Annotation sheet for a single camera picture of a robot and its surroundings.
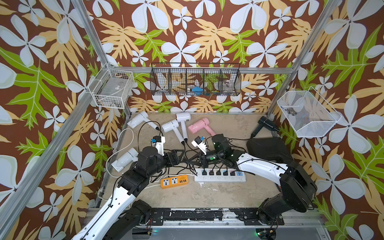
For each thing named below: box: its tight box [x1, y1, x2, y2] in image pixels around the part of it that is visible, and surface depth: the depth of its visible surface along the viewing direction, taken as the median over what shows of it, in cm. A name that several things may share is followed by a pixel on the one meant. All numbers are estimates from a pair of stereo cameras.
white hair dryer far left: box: [127, 111, 160, 131], surface depth 114 cm
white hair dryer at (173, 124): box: [161, 119, 185, 146], surface depth 109 cm
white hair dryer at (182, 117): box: [176, 112, 191, 143], surface depth 113 cm
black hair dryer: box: [250, 116, 280, 139], surface depth 111 cm
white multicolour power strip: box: [194, 168, 247, 182], surface depth 87 cm
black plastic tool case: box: [246, 137, 294, 163], surface depth 95 cm
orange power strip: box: [160, 174, 189, 190], surface depth 85 cm
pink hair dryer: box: [188, 117, 216, 137], surface depth 109 cm
